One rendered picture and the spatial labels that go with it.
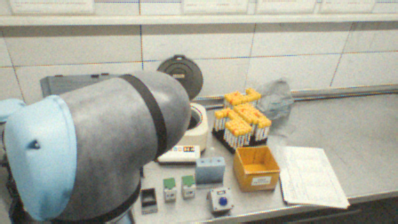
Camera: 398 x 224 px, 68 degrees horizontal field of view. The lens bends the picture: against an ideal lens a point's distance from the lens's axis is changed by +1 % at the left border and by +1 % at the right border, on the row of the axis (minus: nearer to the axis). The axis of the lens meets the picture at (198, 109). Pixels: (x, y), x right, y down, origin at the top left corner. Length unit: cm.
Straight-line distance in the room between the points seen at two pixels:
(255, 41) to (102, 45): 70
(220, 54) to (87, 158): 117
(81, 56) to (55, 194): 109
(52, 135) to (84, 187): 6
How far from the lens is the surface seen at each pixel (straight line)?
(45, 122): 31
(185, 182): 104
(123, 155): 32
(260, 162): 123
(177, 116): 35
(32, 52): 139
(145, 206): 104
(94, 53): 135
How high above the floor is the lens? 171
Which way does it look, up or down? 34 degrees down
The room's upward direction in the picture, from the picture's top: 4 degrees clockwise
